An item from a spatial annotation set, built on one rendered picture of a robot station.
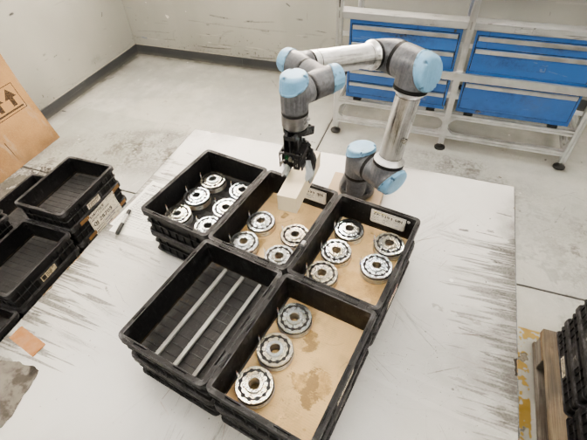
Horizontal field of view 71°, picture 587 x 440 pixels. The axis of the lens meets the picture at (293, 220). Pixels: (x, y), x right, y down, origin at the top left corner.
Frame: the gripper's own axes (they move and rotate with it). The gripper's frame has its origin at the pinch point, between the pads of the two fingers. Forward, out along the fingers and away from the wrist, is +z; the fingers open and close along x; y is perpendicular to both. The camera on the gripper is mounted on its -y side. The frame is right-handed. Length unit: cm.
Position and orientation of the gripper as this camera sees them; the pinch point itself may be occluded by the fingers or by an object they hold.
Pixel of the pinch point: (300, 176)
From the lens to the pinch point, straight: 131.0
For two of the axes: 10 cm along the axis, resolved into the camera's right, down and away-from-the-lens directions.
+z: 0.4, 6.9, 7.2
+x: 9.4, 2.2, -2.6
